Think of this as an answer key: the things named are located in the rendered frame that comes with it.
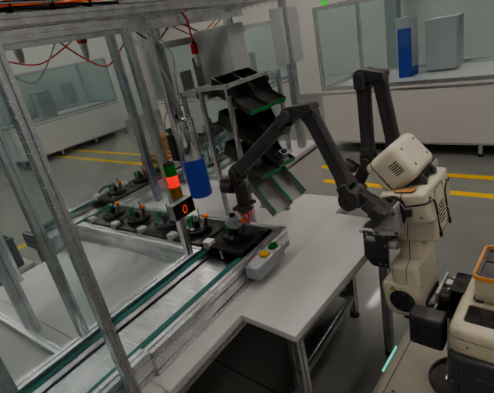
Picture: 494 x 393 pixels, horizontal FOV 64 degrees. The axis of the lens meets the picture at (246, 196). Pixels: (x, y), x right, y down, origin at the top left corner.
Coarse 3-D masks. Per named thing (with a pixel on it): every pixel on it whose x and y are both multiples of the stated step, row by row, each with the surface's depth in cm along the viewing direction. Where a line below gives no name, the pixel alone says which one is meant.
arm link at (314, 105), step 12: (288, 108) 144; (300, 108) 141; (312, 108) 140; (312, 120) 141; (312, 132) 143; (324, 132) 141; (324, 144) 142; (324, 156) 144; (336, 156) 141; (336, 168) 142; (348, 168) 144; (336, 180) 143; (348, 180) 141; (348, 192) 139; (348, 204) 141
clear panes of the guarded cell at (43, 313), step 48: (0, 96) 85; (0, 144) 86; (0, 192) 87; (0, 240) 88; (48, 240) 96; (0, 288) 88; (48, 288) 97; (0, 336) 89; (48, 336) 98; (96, 336) 109; (0, 384) 90; (48, 384) 99; (96, 384) 110
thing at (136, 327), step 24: (192, 264) 180; (216, 264) 181; (144, 288) 166; (168, 288) 170; (192, 288) 167; (120, 312) 154; (144, 312) 158; (168, 312) 155; (120, 336) 147; (144, 336) 144
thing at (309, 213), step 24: (216, 192) 283; (216, 216) 244; (240, 216) 237; (264, 216) 231; (288, 216) 225; (312, 216) 219; (264, 288) 167; (240, 312) 155; (216, 336) 145; (192, 360) 136; (168, 384) 128
